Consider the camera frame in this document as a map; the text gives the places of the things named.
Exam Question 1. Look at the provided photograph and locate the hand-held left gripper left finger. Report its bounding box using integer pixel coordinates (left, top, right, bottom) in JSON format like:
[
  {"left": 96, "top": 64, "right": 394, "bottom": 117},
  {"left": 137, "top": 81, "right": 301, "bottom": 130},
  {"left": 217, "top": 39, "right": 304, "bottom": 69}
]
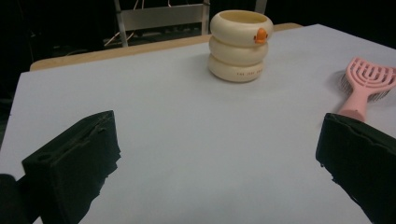
[{"left": 21, "top": 109, "right": 121, "bottom": 224}]

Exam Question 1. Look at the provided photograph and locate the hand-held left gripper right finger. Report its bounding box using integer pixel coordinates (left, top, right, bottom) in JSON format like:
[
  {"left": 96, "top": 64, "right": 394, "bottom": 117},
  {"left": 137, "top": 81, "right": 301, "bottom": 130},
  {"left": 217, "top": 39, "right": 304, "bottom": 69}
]
[{"left": 315, "top": 112, "right": 396, "bottom": 224}]

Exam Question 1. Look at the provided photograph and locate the cream ringed holder orange duck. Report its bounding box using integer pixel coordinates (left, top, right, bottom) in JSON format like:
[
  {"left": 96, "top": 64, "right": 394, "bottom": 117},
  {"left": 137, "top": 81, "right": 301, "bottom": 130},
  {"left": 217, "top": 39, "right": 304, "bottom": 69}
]
[{"left": 207, "top": 9, "right": 275, "bottom": 84}]

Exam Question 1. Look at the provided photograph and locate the white table mat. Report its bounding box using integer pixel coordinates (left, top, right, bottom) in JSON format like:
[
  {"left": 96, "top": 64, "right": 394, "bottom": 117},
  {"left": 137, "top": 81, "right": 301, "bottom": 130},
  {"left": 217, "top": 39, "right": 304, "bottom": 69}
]
[{"left": 0, "top": 23, "right": 396, "bottom": 224}]

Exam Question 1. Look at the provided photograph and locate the silver metal stand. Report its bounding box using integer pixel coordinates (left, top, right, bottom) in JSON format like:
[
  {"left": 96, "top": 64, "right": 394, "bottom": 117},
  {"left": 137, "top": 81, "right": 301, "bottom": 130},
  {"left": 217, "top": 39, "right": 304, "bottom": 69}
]
[{"left": 113, "top": 0, "right": 269, "bottom": 49}]

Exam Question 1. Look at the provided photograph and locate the light thin cable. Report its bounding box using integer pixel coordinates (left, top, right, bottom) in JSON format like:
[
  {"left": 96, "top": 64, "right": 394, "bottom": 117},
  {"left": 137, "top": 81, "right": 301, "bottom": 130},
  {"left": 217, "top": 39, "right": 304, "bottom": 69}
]
[{"left": 104, "top": 0, "right": 148, "bottom": 48}]

